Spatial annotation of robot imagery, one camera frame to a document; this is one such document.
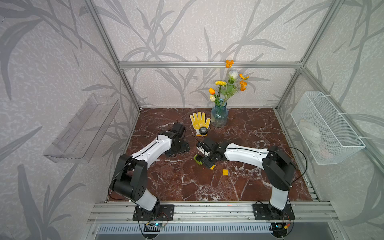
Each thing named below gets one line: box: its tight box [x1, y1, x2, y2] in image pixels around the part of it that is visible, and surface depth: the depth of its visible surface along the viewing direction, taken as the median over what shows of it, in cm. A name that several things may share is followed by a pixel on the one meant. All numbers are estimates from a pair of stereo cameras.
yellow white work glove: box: [189, 111, 211, 137], surface depth 114 cm
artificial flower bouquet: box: [208, 59, 249, 106], surface depth 97 cm
